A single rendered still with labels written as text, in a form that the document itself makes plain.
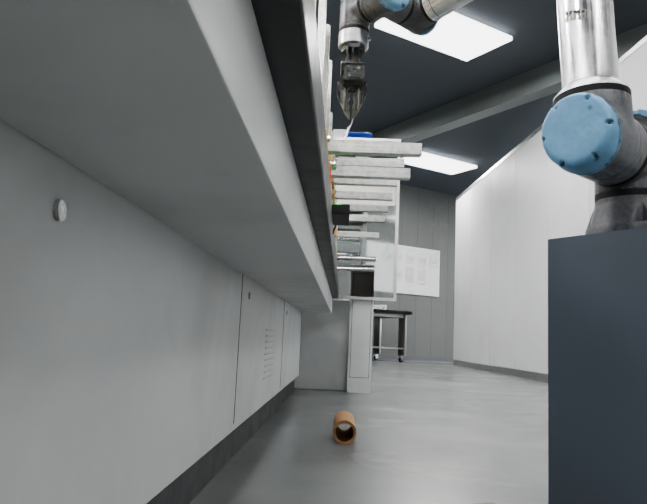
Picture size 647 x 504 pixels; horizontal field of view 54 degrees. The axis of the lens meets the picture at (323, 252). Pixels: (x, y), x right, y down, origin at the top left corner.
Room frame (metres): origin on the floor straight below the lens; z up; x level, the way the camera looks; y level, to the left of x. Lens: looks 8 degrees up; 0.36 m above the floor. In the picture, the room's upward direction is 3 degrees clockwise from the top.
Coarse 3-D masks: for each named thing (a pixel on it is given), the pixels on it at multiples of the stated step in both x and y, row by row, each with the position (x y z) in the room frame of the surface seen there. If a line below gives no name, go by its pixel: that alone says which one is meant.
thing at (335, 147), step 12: (336, 144) 1.57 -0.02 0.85; (348, 144) 1.57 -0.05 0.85; (360, 144) 1.57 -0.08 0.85; (372, 144) 1.57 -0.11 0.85; (384, 144) 1.56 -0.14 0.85; (396, 144) 1.56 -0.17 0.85; (408, 144) 1.56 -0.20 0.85; (420, 144) 1.56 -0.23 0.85; (396, 156) 1.59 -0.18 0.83; (408, 156) 1.58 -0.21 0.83; (420, 156) 1.58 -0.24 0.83
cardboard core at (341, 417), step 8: (336, 416) 2.46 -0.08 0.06; (344, 416) 2.35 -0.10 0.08; (352, 416) 2.47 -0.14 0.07; (336, 424) 2.24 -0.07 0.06; (352, 424) 2.24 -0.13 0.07; (336, 432) 2.32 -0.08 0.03; (344, 432) 2.45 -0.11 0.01; (352, 432) 2.33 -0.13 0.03; (336, 440) 2.24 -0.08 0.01; (344, 440) 2.27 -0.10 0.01; (352, 440) 2.24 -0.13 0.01
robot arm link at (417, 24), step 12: (420, 0) 1.72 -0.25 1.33; (432, 0) 1.70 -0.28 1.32; (444, 0) 1.68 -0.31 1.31; (456, 0) 1.66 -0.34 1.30; (468, 0) 1.66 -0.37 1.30; (420, 12) 1.73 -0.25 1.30; (432, 12) 1.72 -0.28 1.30; (444, 12) 1.71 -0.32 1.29; (408, 24) 1.76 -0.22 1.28; (420, 24) 1.77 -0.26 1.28; (432, 24) 1.79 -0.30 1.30
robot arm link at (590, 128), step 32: (576, 0) 1.23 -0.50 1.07; (608, 0) 1.22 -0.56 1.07; (576, 32) 1.23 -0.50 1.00; (608, 32) 1.21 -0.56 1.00; (576, 64) 1.23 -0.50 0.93; (608, 64) 1.21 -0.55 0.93; (576, 96) 1.19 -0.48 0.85; (608, 96) 1.18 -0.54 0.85; (544, 128) 1.24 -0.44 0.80; (576, 128) 1.19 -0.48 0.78; (608, 128) 1.15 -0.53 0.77; (640, 128) 1.24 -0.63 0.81; (576, 160) 1.20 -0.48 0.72; (608, 160) 1.19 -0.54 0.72; (640, 160) 1.25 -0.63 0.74
